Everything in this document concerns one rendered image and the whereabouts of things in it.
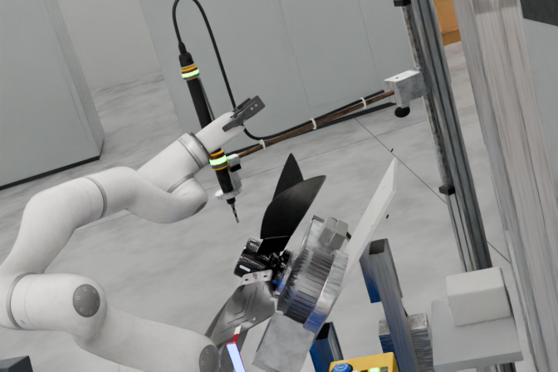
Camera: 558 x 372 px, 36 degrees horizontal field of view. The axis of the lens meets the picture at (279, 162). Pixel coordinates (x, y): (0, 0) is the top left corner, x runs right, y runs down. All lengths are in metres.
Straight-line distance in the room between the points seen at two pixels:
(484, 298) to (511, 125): 1.71
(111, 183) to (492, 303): 1.28
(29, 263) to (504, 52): 1.03
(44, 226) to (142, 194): 0.26
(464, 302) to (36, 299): 1.38
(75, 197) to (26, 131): 8.06
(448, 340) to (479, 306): 0.13
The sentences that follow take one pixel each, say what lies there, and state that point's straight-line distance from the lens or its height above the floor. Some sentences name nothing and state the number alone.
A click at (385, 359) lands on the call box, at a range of 2.11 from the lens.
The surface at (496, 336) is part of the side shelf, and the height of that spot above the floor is 0.86.
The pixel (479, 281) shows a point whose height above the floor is 0.97.
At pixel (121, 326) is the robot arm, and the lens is 1.69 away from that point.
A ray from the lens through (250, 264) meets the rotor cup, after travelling 2.46.
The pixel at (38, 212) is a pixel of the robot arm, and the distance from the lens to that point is 1.59.
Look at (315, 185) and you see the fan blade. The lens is 2.35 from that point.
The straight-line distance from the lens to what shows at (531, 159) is 0.88.
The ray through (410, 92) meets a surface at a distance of 2.53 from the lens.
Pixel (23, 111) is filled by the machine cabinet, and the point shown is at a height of 0.76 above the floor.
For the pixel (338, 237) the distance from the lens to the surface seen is 2.69.
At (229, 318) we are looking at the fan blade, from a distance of 2.31.
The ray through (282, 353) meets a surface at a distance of 2.43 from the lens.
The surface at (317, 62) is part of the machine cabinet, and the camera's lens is 8.01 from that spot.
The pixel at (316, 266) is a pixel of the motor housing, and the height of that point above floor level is 1.16.
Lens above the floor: 2.16
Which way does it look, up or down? 17 degrees down
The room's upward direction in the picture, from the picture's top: 17 degrees counter-clockwise
